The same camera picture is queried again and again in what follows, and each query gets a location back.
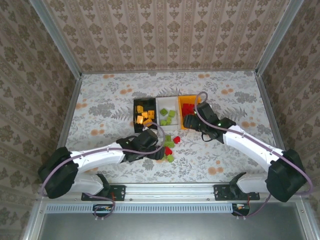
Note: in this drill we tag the orange lego brick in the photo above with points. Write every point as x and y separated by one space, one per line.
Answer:
139 108
148 122
139 120
151 113
145 115

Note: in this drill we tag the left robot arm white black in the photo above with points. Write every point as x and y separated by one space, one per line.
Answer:
97 157

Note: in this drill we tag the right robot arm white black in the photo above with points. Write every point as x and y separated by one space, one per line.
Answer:
252 147

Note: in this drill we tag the black plastic bin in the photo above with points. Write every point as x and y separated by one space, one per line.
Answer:
136 128

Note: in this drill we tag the orange plastic bin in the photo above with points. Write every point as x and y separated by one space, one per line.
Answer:
190 98

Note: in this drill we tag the floral table cover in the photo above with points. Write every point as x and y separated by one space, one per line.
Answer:
200 85

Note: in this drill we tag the white plastic bin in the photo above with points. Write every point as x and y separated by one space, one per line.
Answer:
166 102

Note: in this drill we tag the grey metal sheet panel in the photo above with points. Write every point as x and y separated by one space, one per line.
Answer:
170 227

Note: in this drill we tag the aluminium mounting rail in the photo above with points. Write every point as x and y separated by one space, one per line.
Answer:
170 191

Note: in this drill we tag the aluminium side rail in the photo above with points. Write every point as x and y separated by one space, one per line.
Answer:
72 107
268 107

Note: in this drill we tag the aluminium back rail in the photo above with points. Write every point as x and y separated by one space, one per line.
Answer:
170 72

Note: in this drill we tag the aluminium frame post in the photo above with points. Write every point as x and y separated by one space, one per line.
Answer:
277 37
55 37

